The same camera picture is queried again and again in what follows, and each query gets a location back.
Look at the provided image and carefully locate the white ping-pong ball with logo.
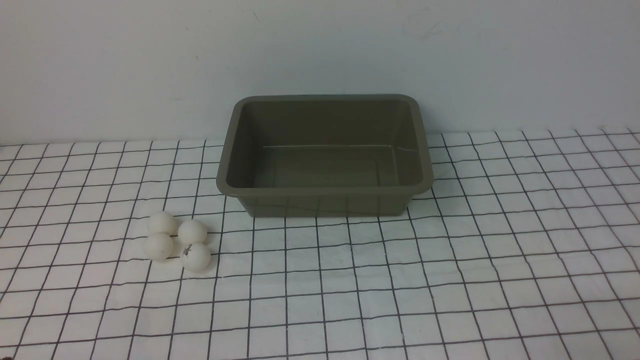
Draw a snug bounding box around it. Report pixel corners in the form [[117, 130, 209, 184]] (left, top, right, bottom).
[[180, 243, 211, 272]]

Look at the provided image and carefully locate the olive green plastic bin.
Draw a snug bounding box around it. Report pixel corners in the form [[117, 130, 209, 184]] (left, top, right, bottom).
[[215, 94, 434, 218]]

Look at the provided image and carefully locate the white black-grid tablecloth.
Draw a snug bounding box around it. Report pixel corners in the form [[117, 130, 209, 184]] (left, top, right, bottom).
[[0, 129, 640, 360]]

